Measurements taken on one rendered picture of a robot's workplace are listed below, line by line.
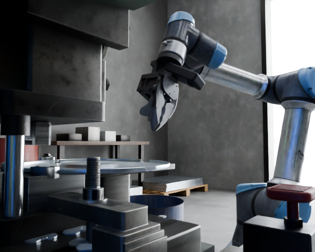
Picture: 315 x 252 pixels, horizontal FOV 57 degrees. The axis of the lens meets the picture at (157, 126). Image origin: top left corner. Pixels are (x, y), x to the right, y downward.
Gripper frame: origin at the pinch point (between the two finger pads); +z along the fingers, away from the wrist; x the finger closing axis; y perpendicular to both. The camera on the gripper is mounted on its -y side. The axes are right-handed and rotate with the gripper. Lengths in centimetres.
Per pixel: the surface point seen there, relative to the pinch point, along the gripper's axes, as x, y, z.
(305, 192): 7.0, -34.3, 14.8
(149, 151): -362, 310, -142
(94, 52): 27.0, -5.6, 0.7
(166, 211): -85, 49, 6
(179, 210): -95, 47, 3
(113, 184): 11.4, -3.6, 18.2
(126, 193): 7.6, -3.8, 18.7
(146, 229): 23.2, -22.4, 25.2
